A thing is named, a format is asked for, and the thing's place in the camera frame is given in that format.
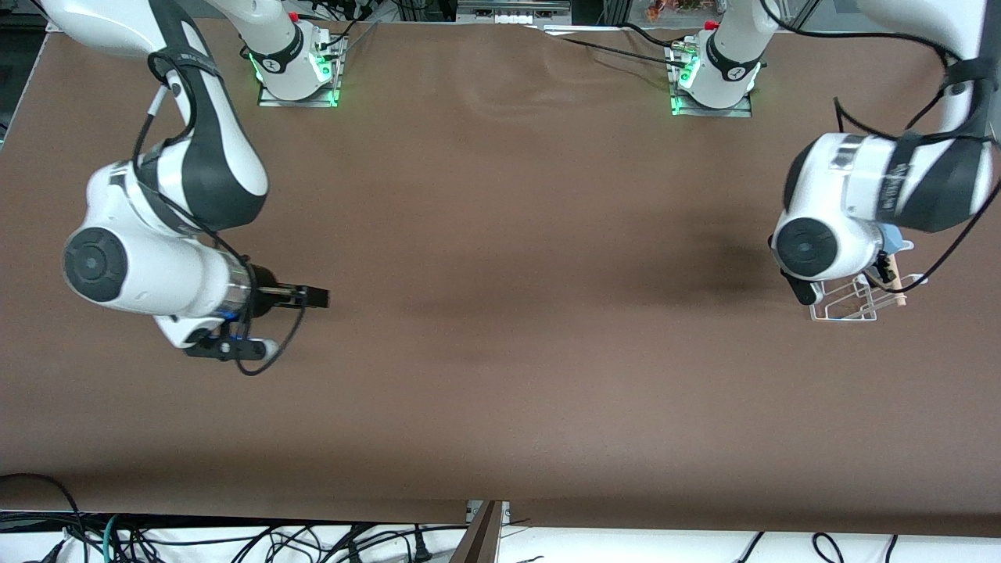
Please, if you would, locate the blue plastic cup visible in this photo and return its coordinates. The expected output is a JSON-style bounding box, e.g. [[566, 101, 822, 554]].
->
[[880, 221, 914, 255]]

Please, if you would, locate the brown table cover sheet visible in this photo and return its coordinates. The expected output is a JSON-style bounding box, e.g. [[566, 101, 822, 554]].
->
[[0, 20, 1001, 539]]

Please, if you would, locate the brown wooden board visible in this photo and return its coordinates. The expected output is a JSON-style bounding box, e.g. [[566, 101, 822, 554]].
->
[[448, 500, 504, 563]]

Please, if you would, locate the orange background item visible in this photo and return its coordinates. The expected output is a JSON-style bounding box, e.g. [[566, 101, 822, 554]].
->
[[648, 0, 705, 20]]

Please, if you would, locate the grey power strip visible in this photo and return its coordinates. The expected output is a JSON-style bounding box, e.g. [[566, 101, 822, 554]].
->
[[457, 0, 572, 24]]

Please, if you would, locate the white wire cup rack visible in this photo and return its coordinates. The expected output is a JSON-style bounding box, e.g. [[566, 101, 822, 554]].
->
[[809, 270, 930, 323]]

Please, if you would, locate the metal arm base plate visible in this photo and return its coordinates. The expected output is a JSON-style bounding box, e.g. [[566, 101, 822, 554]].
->
[[670, 43, 754, 118], [258, 35, 341, 109]]

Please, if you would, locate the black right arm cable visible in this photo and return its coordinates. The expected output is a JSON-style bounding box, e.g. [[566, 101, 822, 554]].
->
[[131, 47, 307, 378]]

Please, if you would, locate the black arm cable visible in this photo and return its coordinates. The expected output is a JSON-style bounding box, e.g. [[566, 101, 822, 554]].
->
[[762, 0, 1001, 294], [131, 47, 307, 378]]

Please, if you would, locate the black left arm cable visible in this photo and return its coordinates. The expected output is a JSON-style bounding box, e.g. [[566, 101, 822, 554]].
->
[[762, 0, 1001, 294]]

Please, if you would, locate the black floor cable tangle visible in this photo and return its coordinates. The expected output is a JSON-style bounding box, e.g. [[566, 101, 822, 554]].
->
[[117, 522, 470, 563]]

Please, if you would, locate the black base cable bundle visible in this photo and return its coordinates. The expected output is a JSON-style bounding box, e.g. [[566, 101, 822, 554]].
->
[[309, 6, 378, 59]]

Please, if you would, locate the metal table bracket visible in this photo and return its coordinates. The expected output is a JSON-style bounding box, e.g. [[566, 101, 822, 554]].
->
[[467, 500, 511, 526]]

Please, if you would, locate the thick black floor cable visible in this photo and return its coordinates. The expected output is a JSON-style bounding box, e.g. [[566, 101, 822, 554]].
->
[[0, 472, 81, 540]]

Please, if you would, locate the black cable on table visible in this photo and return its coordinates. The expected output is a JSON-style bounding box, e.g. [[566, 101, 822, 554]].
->
[[557, 36, 683, 70], [620, 21, 683, 51]]

